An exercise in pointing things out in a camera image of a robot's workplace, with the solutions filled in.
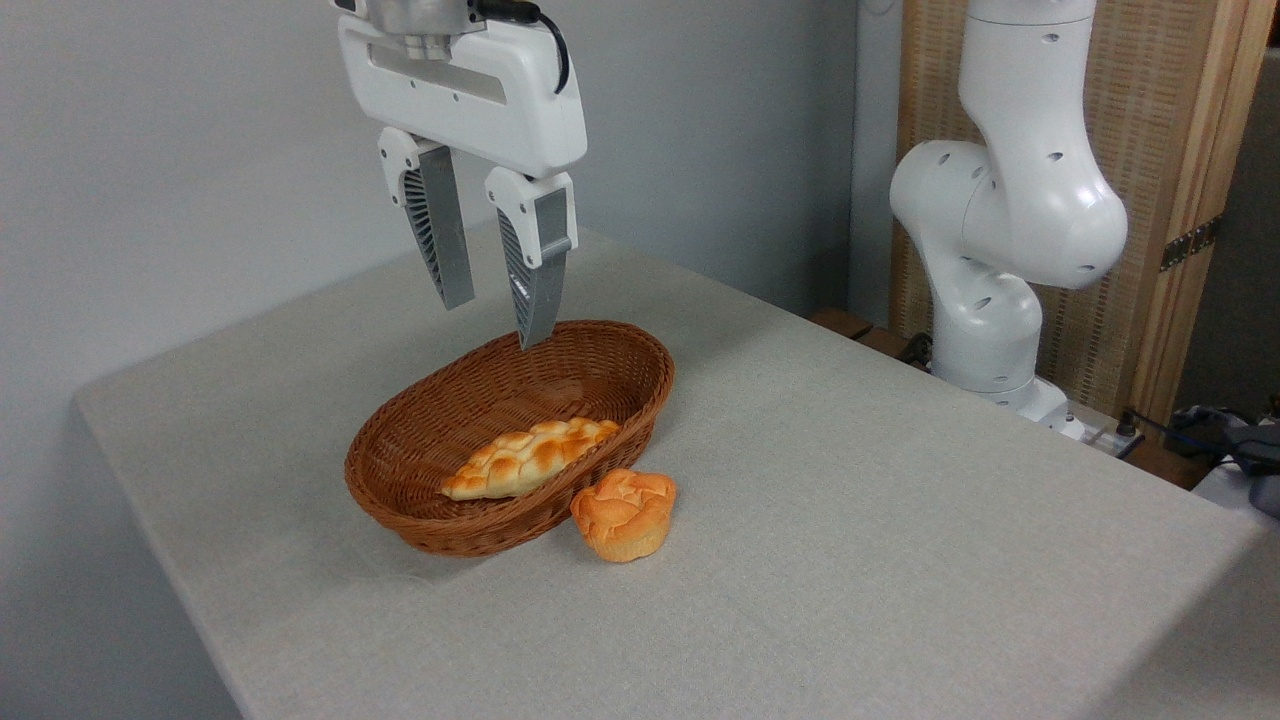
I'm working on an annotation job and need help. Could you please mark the brown oval wicker basket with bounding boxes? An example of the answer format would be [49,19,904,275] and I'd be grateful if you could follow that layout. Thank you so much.
[344,320,676,558]

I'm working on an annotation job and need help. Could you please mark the round orange muffin bread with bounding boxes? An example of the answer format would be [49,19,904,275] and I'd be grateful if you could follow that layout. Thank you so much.
[570,468,678,563]

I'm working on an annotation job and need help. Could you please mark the dark metal screen hinge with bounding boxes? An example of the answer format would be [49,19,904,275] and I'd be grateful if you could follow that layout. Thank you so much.
[1160,215,1223,273]

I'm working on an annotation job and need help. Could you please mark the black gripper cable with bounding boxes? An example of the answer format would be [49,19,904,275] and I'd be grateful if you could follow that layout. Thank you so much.
[474,0,572,96]

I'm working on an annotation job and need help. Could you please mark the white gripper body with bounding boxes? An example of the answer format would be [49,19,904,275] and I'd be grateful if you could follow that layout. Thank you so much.
[337,15,588,180]

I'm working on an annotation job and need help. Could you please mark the grey tablecloth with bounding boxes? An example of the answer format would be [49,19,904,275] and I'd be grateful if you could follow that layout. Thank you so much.
[72,215,1280,720]

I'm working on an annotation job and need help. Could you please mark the grey blue bag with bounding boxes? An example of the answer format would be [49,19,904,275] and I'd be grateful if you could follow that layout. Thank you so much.
[1168,398,1280,521]

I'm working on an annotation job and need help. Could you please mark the black power cable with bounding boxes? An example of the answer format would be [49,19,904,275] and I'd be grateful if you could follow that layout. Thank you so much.
[1118,405,1246,463]

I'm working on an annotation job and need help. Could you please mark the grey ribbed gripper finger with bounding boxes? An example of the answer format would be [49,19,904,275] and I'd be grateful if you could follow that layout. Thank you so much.
[377,126,477,312]
[485,166,578,351]

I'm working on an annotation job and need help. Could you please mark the long braided bread loaf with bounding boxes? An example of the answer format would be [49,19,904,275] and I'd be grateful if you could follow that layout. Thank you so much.
[441,417,622,501]

